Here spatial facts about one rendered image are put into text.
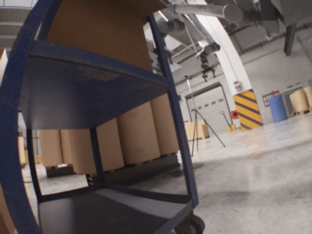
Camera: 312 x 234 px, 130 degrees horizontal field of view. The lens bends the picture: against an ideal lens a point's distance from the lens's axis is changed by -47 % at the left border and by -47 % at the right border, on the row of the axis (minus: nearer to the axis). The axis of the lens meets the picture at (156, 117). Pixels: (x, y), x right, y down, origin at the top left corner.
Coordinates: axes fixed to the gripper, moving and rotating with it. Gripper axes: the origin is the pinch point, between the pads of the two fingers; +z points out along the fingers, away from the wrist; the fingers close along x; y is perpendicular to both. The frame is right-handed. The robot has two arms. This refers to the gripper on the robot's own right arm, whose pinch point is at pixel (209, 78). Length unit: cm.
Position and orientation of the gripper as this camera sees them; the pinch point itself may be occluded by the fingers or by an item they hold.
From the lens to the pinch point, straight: 171.7
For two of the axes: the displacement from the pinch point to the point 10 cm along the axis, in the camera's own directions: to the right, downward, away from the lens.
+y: 8.1, -0.5, 5.9
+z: 1.9, 9.6, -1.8
